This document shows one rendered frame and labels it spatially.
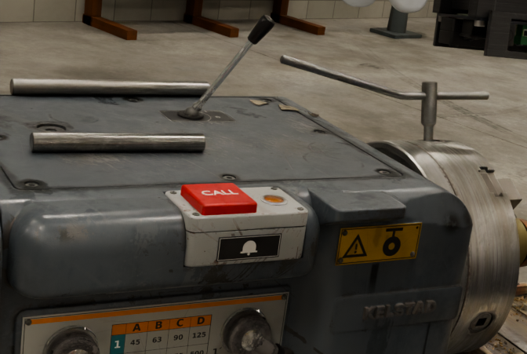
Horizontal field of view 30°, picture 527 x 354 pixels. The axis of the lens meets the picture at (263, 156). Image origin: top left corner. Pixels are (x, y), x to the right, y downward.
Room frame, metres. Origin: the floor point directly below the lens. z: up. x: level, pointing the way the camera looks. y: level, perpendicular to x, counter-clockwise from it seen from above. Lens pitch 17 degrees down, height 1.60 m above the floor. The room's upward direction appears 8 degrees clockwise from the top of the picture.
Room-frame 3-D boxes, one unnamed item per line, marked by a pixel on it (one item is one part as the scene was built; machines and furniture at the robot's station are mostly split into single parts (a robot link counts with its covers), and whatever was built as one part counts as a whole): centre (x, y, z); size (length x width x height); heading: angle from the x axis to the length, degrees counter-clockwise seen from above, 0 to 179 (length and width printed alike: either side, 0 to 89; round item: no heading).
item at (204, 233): (0.95, 0.02, 1.23); 0.13 x 0.08 x 0.05; 119
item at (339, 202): (1.02, -0.11, 1.24); 0.09 x 0.08 x 0.03; 119
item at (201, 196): (0.94, 0.04, 1.26); 0.06 x 0.06 x 0.02; 29
